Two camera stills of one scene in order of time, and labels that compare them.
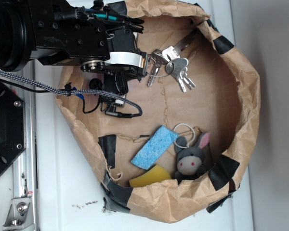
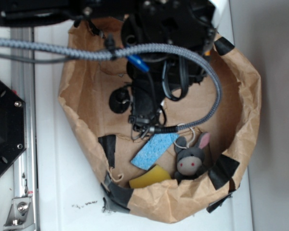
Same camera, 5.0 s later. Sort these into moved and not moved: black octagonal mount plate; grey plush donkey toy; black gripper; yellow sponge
Moved: black gripper
Not moved: yellow sponge; grey plush donkey toy; black octagonal mount plate
